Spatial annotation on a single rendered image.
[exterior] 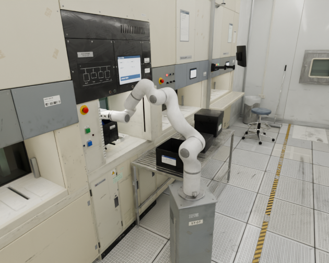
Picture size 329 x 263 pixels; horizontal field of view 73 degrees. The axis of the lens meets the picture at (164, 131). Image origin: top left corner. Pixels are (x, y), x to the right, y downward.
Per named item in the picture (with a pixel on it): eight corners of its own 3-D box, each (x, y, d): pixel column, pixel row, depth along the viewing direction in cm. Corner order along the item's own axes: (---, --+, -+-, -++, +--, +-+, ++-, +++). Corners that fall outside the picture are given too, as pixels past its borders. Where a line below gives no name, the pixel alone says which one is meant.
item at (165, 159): (155, 165, 197) (154, 147, 191) (171, 153, 219) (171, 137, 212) (183, 174, 183) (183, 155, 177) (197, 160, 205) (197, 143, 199)
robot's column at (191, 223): (211, 279, 177) (218, 201, 150) (177, 288, 171) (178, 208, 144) (198, 250, 202) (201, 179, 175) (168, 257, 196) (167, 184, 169)
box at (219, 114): (216, 138, 254) (218, 117, 245) (192, 134, 266) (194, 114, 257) (222, 130, 277) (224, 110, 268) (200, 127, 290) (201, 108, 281)
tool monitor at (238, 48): (245, 74, 293) (248, 45, 280) (207, 72, 319) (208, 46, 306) (251, 71, 324) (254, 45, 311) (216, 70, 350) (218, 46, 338)
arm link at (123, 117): (118, 109, 180) (110, 112, 173) (131, 111, 173) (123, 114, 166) (119, 119, 183) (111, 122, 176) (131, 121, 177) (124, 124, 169)
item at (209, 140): (204, 153, 217) (205, 141, 212) (177, 147, 230) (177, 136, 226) (213, 142, 241) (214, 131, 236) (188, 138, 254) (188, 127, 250)
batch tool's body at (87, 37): (105, 263, 192) (66, 8, 123) (42, 222, 238) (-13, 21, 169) (160, 204, 262) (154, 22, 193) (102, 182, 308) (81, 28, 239)
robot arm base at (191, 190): (209, 198, 153) (210, 175, 146) (183, 202, 149) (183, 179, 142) (198, 182, 170) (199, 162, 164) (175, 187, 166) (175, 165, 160)
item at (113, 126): (100, 152, 182) (95, 115, 171) (83, 147, 192) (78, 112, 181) (120, 142, 202) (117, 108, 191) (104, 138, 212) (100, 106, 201)
